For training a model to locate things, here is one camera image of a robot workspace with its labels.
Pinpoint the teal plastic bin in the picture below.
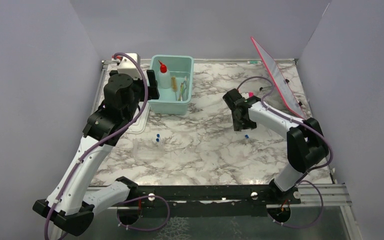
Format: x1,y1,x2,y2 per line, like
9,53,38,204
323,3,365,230
148,54,194,115

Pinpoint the tan test tube brush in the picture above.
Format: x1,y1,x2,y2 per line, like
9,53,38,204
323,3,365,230
171,76,178,93

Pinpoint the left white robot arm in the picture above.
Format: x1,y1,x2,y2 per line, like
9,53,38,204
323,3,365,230
32,69,159,236

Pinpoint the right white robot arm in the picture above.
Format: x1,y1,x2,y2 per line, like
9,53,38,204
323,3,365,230
223,88,330,204

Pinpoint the white bin lid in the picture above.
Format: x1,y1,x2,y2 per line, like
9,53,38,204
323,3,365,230
126,105,150,135

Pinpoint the whiteboard stand rod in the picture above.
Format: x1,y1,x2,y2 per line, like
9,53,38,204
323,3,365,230
259,85,273,92

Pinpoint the white red-capped wash bottle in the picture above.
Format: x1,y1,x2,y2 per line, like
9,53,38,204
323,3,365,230
157,60,172,89

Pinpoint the pink framed whiteboard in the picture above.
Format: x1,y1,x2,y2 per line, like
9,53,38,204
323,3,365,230
251,36,307,119

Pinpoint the green capped marker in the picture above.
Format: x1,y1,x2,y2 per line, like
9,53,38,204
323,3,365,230
247,60,262,65

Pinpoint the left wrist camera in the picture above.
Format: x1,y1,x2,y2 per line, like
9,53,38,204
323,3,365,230
115,55,142,80

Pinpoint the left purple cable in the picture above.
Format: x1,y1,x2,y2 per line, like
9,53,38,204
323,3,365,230
43,52,171,240

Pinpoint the purple cable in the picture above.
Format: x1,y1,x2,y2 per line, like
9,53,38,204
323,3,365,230
236,76,335,230
43,52,171,240

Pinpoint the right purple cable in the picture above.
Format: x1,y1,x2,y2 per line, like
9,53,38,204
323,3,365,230
236,76,335,230

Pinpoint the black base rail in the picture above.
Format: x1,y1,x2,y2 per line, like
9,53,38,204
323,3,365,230
115,184,301,219

